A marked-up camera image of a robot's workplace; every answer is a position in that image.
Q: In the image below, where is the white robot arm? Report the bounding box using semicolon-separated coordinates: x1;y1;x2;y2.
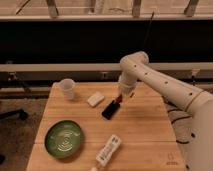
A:
118;51;213;171

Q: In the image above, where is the green ceramic bowl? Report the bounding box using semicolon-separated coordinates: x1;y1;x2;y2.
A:
44;120;84;159

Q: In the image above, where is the black phone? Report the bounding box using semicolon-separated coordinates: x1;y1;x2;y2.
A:
102;101;120;120

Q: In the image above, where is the white soap bar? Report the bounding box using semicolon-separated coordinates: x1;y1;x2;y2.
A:
87;92;105;107

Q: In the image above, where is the clear plastic cup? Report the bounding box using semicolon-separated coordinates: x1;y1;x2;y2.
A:
58;79;75;100

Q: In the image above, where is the white remote control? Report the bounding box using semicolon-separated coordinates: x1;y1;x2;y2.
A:
96;134;122;167

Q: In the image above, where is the black chair base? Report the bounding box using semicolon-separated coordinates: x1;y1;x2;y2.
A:
0;109;28;120

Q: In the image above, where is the black hanging cable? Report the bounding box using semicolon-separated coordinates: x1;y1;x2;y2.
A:
143;11;156;54

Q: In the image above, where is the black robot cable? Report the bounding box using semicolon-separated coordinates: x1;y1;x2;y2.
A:
165;74;201;145

